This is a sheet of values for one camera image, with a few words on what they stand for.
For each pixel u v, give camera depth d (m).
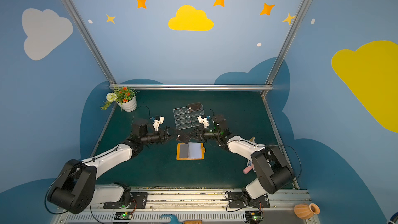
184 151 0.91
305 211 0.65
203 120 0.81
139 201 0.75
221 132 0.69
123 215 0.70
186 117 1.02
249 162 0.85
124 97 1.00
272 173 0.45
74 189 0.42
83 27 0.84
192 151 0.90
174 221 0.69
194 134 0.79
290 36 0.88
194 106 1.02
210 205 0.74
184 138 0.80
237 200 0.74
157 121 0.80
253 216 0.71
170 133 0.75
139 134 0.67
